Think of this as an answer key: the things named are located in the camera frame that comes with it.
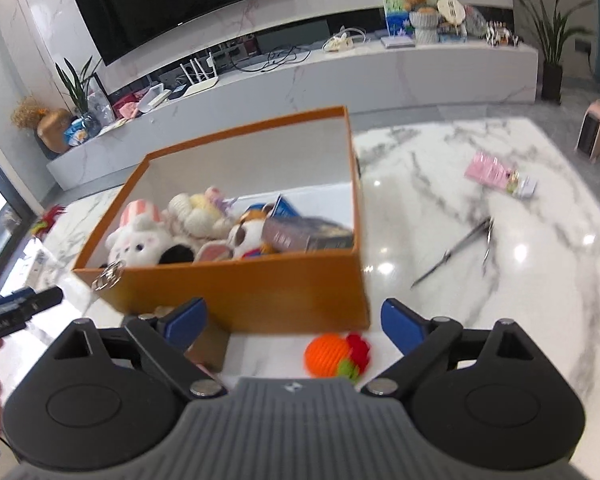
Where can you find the brown teddy bear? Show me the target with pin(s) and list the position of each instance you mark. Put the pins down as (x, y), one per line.
(420, 6)

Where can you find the pink space heater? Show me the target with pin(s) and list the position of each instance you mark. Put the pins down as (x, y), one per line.
(588, 143)

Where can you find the illustrated card game box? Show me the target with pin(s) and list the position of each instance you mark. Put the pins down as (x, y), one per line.
(305, 234)

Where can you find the pink packet with charm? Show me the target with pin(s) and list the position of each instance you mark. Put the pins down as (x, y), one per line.
(492, 172)

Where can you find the white wifi router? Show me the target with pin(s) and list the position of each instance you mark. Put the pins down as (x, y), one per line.
(202, 78)

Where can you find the white plush pink striped hat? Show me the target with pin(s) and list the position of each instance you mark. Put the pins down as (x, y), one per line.
(142, 239)

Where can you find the metal scissors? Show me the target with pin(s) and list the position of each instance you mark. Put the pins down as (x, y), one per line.
(484, 229)

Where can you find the brown white plush dog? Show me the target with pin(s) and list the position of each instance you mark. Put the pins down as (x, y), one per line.
(246, 238)

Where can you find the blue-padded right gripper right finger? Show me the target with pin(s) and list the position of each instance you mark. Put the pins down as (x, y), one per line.
(423, 344)

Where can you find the orange cardboard storage box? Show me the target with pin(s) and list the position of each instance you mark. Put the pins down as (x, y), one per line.
(306, 157)

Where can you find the cream crochet doll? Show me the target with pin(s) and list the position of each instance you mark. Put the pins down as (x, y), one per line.
(204, 216)

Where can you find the left green plant in vase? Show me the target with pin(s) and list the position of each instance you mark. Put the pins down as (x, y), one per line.
(77, 83)

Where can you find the potted green plant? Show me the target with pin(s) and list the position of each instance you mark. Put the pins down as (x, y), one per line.
(552, 28)

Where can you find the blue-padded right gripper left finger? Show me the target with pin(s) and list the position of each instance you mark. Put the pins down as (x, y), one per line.
(181, 346)

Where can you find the red yellow feather toy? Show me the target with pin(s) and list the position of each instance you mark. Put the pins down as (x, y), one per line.
(45, 223)

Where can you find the white tv console cabinet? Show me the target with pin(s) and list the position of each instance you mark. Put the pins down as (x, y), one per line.
(365, 79)

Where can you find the golden brown vase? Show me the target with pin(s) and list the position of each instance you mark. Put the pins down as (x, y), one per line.
(51, 130)

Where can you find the orange crochet ball toy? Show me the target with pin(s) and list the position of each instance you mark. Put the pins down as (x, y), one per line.
(334, 355)

